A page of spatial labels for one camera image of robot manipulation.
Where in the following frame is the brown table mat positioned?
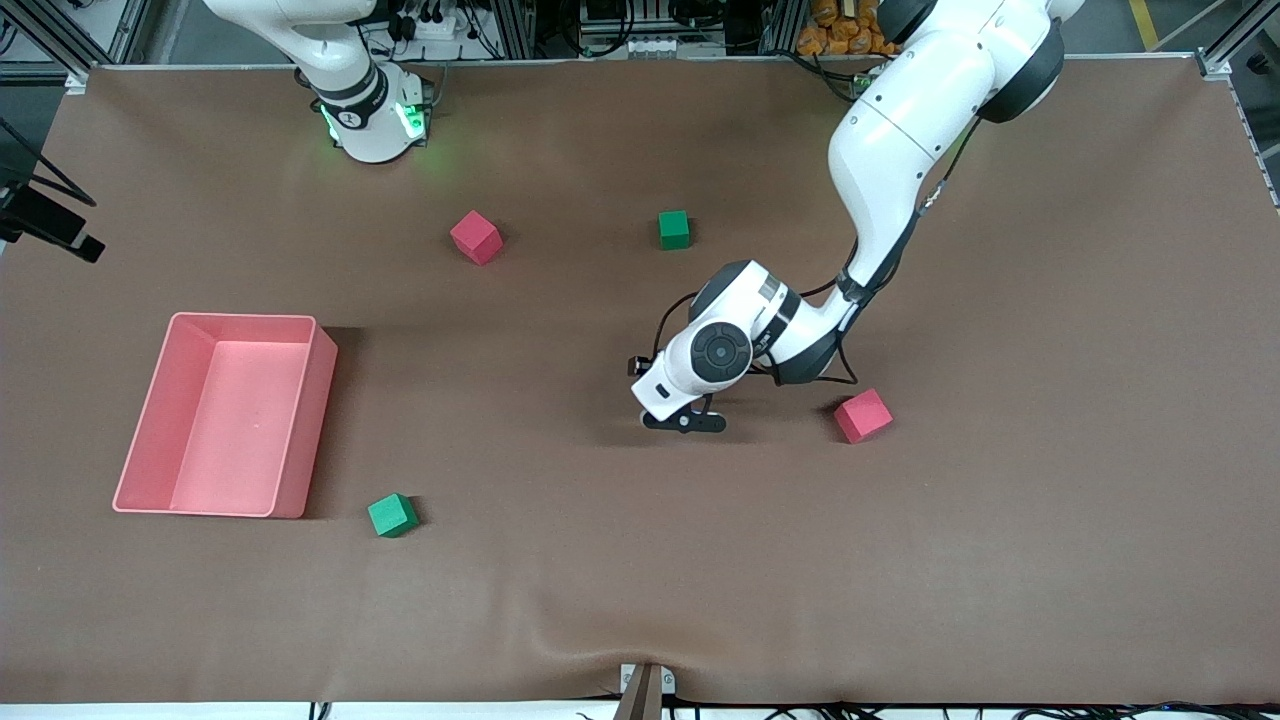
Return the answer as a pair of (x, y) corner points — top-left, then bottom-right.
(0, 55), (1280, 706)

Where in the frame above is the pink foam cube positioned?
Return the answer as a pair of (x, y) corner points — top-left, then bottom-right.
(450, 210), (504, 267)
(833, 388), (894, 444)

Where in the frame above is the pink plastic bin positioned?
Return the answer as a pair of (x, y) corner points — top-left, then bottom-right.
(113, 312), (339, 519)

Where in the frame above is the black electronics rack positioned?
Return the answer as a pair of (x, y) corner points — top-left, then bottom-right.
(500, 0), (801, 59)

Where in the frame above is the pile of orange toy breads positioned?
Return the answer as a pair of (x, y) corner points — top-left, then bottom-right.
(797, 0), (888, 58)

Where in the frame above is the white power strip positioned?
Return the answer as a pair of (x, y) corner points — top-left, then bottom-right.
(395, 8), (486, 43)

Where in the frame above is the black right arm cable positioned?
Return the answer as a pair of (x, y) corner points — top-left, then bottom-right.
(0, 118), (98, 208)

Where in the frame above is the aluminium frame rail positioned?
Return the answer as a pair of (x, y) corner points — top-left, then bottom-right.
(0, 0), (151, 94)
(1195, 0), (1280, 208)

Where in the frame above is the aluminium post with brackets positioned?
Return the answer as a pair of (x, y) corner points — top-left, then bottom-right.
(615, 663), (677, 720)

